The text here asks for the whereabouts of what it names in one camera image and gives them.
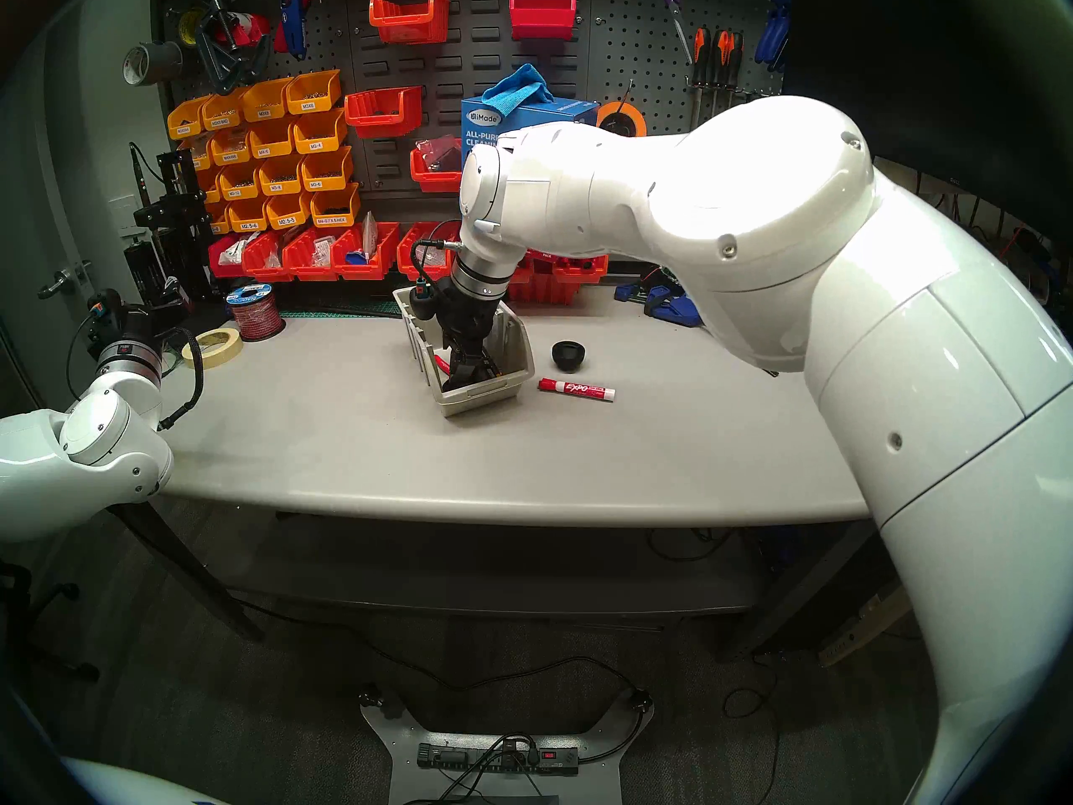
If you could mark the green cutting mat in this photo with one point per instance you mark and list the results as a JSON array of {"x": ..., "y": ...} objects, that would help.
[{"x": 331, "y": 303}]

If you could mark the orange bin labelled M3-8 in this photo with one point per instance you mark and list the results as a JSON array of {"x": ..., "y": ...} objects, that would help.
[{"x": 279, "y": 179}]

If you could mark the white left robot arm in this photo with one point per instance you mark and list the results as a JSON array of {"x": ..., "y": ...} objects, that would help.
[{"x": 50, "y": 468}]

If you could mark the beige plastic storage bin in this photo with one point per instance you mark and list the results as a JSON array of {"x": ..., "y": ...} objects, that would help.
[{"x": 520, "y": 367}]

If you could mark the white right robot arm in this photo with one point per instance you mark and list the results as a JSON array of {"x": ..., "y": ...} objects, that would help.
[{"x": 754, "y": 208}]

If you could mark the red tape roll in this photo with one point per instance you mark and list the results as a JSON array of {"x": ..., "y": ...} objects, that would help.
[{"x": 247, "y": 28}]

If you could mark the crimson wall bin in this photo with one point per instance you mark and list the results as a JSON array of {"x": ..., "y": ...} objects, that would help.
[{"x": 542, "y": 17}]

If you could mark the dark grey C-clamp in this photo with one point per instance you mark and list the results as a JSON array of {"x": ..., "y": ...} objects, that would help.
[
  {"x": 260, "y": 57},
  {"x": 214, "y": 61}
]

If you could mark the clear bag with leaflet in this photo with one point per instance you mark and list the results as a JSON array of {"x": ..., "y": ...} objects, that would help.
[{"x": 369, "y": 231}]

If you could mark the orange bin labelled M2.5-6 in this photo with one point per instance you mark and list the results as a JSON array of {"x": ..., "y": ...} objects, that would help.
[{"x": 247, "y": 220}]

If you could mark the blue spring clamp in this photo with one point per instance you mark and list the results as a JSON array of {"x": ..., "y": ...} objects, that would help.
[{"x": 775, "y": 23}]

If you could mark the yellow tape roll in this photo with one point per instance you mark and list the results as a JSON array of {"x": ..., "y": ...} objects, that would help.
[{"x": 186, "y": 28}]

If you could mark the orange bin labelled M3-12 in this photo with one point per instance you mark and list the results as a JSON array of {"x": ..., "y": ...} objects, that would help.
[{"x": 237, "y": 184}]

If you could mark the orange tape roll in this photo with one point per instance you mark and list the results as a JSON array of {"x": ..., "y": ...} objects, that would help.
[{"x": 635, "y": 117}]

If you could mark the blue bar clamp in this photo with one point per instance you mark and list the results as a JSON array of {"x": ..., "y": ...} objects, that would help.
[{"x": 671, "y": 309}]

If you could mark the orange bin labelled M4X4X6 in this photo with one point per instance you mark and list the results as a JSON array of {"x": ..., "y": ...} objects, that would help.
[{"x": 229, "y": 149}]

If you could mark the black press stand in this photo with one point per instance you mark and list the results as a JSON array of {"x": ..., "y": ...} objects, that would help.
[{"x": 172, "y": 201}]

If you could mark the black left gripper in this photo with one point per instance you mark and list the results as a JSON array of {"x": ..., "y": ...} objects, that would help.
[{"x": 134, "y": 324}]

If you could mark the blue microfibre cloth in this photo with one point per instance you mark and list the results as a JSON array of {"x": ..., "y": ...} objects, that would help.
[{"x": 515, "y": 86}]

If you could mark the dark grey pegboard panel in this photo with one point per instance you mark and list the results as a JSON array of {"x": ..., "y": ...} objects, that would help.
[{"x": 469, "y": 49}]

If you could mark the black table leg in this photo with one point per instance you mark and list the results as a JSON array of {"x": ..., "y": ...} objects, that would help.
[{"x": 193, "y": 577}]

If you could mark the orange bin labelled M3-6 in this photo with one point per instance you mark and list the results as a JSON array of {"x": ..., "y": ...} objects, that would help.
[{"x": 325, "y": 173}]

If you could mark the dark red shelf bin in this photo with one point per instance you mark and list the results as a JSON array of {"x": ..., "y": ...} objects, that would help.
[{"x": 220, "y": 268}]

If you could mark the blue cleaning cloths box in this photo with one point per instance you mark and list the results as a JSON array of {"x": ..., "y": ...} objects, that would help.
[{"x": 536, "y": 111}]

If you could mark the orange bin labelled M3X8 BAD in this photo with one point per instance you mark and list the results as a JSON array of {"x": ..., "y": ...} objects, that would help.
[{"x": 224, "y": 113}]

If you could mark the clear bag of parts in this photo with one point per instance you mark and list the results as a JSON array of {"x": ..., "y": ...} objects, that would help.
[{"x": 436, "y": 151}]

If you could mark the beige masking tape roll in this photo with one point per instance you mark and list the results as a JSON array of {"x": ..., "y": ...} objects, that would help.
[{"x": 235, "y": 352}]

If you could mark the black tool rack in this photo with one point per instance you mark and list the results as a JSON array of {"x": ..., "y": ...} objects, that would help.
[{"x": 151, "y": 262}]

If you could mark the stack of red bins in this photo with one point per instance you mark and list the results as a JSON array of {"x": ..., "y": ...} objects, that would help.
[{"x": 545, "y": 290}]

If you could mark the black round rubber cup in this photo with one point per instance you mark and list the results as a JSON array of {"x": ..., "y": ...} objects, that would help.
[{"x": 568, "y": 355}]

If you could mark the orange bin labelled M3X6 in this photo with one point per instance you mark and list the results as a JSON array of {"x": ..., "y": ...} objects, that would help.
[{"x": 312, "y": 96}]

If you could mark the orange bin labelled M2.5-5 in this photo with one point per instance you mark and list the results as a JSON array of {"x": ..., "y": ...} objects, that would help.
[{"x": 287, "y": 215}]

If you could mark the red Expo marker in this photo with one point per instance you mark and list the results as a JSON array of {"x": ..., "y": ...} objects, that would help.
[{"x": 578, "y": 389}]

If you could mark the grey duct tape roll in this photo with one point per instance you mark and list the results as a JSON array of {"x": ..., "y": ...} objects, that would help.
[{"x": 151, "y": 63}]

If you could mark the black monitor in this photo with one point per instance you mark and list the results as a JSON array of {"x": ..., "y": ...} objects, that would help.
[{"x": 922, "y": 57}]

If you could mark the white plastic parts bag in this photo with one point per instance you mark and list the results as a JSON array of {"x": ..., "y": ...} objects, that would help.
[{"x": 232, "y": 248}]

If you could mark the orange bin labelled M3-4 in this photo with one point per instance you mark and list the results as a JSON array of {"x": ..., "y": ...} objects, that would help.
[{"x": 318, "y": 136}]

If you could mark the red tool with black knobs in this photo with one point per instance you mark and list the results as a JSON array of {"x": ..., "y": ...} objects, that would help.
[{"x": 440, "y": 363}]

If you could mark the white light switch plate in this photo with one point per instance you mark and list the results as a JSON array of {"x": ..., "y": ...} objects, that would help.
[{"x": 121, "y": 214}]

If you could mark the black soldering pen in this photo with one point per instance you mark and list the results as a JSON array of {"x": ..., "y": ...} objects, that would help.
[{"x": 138, "y": 173}]

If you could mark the orange parts bin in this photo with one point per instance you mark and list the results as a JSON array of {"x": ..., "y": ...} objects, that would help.
[
  {"x": 209, "y": 152},
  {"x": 221, "y": 222},
  {"x": 214, "y": 189}
]

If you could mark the clear plastic parts bag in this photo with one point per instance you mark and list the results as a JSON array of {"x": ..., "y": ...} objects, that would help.
[
  {"x": 423, "y": 254},
  {"x": 323, "y": 250}
]

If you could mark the black power strip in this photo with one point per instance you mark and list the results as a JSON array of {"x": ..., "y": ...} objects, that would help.
[{"x": 499, "y": 759}]

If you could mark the orange bin labelled M3X5X4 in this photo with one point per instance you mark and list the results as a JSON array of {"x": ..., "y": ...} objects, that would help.
[{"x": 186, "y": 122}]

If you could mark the orange bin labelled M4-6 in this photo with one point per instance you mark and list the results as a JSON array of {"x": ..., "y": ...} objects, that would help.
[{"x": 270, "y": 142}]

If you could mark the glass door grey frame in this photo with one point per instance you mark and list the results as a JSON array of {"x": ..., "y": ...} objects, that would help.
[{"x": 50, "y": 183}]

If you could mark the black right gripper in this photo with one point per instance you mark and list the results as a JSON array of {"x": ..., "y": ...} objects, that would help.
[{"x": 469, "y": 321}]

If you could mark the orange black screwdriver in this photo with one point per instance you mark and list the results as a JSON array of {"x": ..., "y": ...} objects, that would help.
[
  {"x": 700, "y": 53},
  {"x": 721, "y": 57},
  {"x": 735, "y": 57}
]

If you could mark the orange-red wall bin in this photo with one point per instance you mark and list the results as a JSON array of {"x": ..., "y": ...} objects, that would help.
[
  {"x": 409, "y": 22},
  {"x": 383, "y": 114},
  {"x": 432, "y": 181}
]

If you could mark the orange bin labelled HEX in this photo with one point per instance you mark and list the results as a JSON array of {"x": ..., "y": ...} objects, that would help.
[{"x": 334, "y": 210}]

